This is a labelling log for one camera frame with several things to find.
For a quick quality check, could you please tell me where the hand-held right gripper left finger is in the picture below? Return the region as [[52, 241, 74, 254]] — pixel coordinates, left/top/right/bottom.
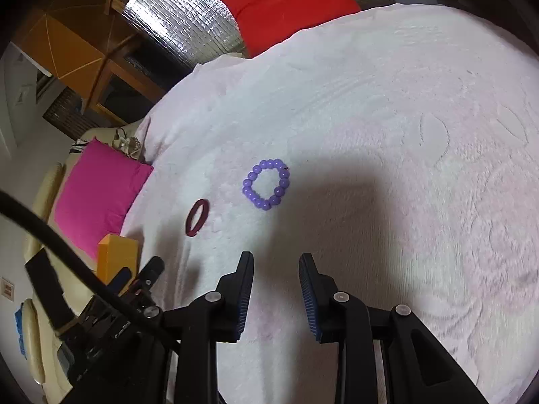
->
[[162, 251, 254, 404]]

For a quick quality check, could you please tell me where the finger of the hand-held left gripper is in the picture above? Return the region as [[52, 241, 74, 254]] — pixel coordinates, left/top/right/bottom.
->
[[134, 256, 165, 299], [107, 266, 134, 295]]

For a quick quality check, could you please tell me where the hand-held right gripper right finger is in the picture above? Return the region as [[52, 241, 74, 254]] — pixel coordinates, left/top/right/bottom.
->
[[299, 252, 491, 404]]

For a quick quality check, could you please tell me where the maroon hair tie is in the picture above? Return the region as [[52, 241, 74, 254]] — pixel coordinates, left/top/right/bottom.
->
[[186, 199, 210, 237]]

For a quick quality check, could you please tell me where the purple bead bracelet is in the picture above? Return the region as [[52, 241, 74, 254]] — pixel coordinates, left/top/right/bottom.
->
[[242, 159, 291, 211]]

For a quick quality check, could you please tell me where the orange block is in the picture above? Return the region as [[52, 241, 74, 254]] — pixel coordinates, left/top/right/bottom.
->
[[98, 233, 139, 287]]

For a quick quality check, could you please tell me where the pink pillow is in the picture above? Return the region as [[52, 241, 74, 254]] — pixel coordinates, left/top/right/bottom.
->
[[54, 138, 154, 262]]

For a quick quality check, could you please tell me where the blue plastic object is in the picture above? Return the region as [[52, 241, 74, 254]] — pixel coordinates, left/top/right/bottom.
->
[[14, 309, 27, 358]]

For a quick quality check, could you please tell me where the beige sofa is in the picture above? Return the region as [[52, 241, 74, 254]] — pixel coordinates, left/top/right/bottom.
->
[[21, 126, 144, 396]]

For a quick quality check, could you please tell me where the white embossed blanket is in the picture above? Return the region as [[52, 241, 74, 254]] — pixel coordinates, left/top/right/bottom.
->
[[122, 3, 539, 404]]

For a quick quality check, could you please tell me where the wooden round board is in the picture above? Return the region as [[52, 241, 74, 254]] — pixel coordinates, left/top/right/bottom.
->
[[19, 0, 169, 123]]

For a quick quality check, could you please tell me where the silver insulation sheet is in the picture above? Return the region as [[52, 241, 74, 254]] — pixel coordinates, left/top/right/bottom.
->
[[122, 0, 394, 70]]

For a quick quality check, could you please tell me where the red pillow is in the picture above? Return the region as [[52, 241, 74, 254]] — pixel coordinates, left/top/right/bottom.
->
[[219, 0, 362, 57]]

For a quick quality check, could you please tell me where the black cable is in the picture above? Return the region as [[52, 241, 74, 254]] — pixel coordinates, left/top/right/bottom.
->
[[0, 191, 182, 346]]

